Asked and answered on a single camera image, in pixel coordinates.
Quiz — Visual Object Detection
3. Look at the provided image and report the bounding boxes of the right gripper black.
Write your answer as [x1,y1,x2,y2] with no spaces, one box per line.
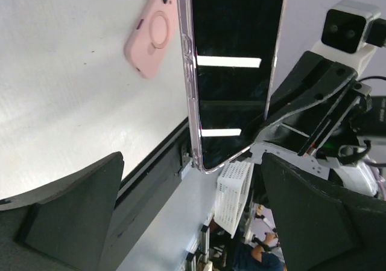
[241,51,385,162]

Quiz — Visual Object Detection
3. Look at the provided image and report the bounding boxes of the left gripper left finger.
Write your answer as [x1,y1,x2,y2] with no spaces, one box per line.
[1,152,124,270]

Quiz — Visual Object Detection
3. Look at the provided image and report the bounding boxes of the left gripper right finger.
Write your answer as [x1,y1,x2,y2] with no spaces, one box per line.
[261,153,385,270]

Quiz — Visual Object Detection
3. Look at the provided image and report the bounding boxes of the clear purple phone case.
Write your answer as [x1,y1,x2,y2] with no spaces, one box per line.
[176,0,292,175]

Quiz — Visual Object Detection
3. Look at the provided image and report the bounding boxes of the purple phone black screen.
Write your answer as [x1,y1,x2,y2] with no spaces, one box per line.
[190,0,287,171]

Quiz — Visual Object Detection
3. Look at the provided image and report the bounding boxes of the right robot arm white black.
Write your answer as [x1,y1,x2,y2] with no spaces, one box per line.
[241,51,385,197]

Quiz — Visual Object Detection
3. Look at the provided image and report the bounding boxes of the pink phone case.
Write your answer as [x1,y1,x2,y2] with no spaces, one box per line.
[124,0,177,78]

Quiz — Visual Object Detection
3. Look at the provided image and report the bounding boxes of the person in blue shirt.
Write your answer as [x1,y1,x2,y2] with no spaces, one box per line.
[227,232,287,271]

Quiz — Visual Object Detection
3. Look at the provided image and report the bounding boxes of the white perforated basket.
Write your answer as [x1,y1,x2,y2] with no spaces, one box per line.
[214,161,253,238]

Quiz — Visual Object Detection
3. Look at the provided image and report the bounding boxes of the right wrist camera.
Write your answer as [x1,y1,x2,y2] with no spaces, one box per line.
[321,0,385,54]

